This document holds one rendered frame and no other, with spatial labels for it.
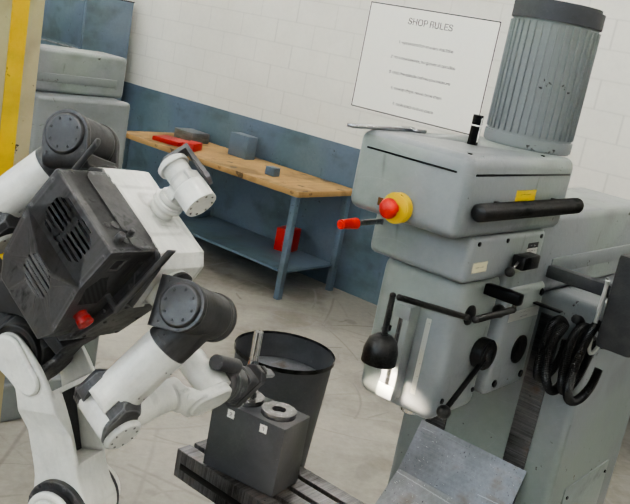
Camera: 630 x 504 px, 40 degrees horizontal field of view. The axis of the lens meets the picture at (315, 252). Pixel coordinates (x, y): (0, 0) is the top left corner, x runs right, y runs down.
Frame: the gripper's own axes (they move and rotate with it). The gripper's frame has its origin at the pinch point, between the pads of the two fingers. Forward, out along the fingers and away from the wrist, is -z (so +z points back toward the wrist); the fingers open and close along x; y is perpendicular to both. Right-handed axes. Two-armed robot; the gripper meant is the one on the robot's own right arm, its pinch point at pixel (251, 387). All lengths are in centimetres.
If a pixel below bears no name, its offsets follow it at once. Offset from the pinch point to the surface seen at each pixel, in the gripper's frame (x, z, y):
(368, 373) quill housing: 25.4, 7.7, -19.4
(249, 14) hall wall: 70, -457, 425
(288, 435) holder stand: -2.6, -8.9, -12.5
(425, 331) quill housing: 42, 15, -23
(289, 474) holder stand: -11.2, -17.5, -17.7
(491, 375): 44, -6, -35
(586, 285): 73, -11, -34
